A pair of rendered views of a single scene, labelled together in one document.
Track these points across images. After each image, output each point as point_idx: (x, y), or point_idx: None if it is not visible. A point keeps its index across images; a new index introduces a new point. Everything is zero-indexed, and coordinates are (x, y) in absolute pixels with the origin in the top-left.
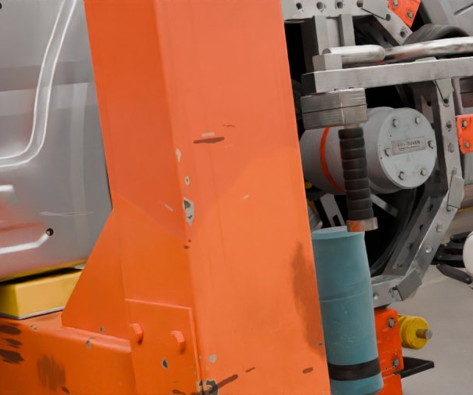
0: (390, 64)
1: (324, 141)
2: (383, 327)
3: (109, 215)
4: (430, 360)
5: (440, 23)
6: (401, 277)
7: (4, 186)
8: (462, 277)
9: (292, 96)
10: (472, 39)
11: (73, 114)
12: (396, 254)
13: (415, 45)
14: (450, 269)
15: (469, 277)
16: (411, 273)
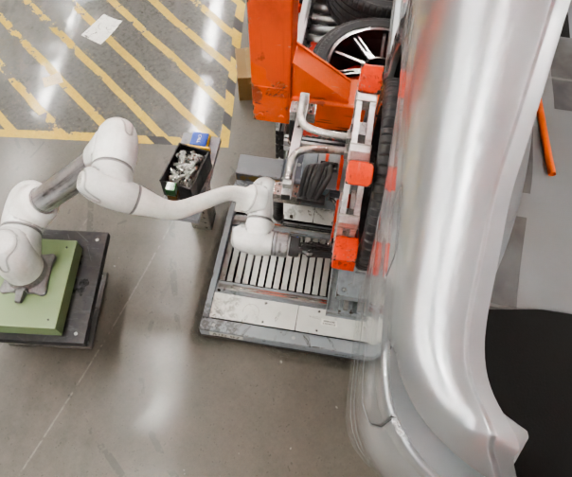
0: (294, 126)
1: None
2: (333, 219)
3: None
4: None
5: (373, 238)
6: (336, 225)
7: (388, 49)
8: (313, 241)
9: (249, 45)
10: (286, 167)
11: (390, 55)
12: (348, 232)
13: (303, 146)
14: (323, 244)
15: (310, 241)
16: (334, 229)
